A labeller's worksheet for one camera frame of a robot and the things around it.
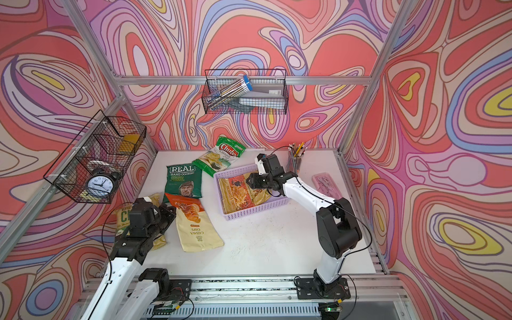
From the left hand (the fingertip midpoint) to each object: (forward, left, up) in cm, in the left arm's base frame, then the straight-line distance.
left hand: (178, 206), depth 78 cm
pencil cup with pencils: (+33, -51, -3) cm, 61 cm away
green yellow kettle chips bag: (-3, +26, -10) cm, 28 cm away
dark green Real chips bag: (+24, +8, -15) cm, 29 cm away
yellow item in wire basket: (+19, +20, +17) cm, 32 cm away
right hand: (+13, -29, -3) cm, 32 cm away
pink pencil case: (+22, -67, -15) cm, 73 cm away
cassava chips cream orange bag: (-4, -5, -10) cm, 12 cm away
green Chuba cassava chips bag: (+40, -9, -15) cm, 44 cm away
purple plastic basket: (+8, -40, -11) cm, 42 cm away
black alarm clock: (0, +22, +14) cm, 26 cm away
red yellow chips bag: (+15, -22, -15) cm, 30 cm away
